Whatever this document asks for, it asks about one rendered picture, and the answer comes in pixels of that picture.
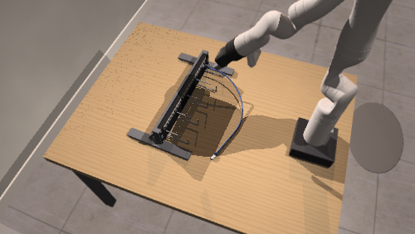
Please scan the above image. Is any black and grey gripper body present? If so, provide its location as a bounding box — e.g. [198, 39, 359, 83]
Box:
[215, 32, 261, 68]

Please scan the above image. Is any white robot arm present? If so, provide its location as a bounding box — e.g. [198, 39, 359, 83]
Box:
[244, 0, 393, 146]

